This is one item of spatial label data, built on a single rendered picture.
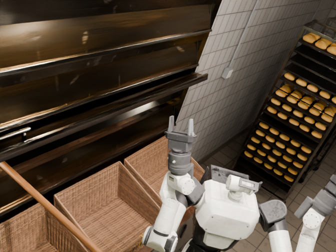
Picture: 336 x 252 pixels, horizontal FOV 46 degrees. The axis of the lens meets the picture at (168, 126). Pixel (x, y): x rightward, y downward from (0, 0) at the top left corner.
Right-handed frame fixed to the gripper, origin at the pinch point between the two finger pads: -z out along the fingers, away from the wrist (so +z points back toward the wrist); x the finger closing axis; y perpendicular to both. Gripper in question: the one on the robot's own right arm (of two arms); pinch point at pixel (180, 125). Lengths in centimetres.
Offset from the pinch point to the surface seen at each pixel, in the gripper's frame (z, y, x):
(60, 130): 9, 8, -55
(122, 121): 21, -62, -73
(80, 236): 47, 22, -32
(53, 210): 40, 21, -47
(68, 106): 2, -4, -62
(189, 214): 93, -102, -43
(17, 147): 12, 29, -57
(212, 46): -22, -143, -51
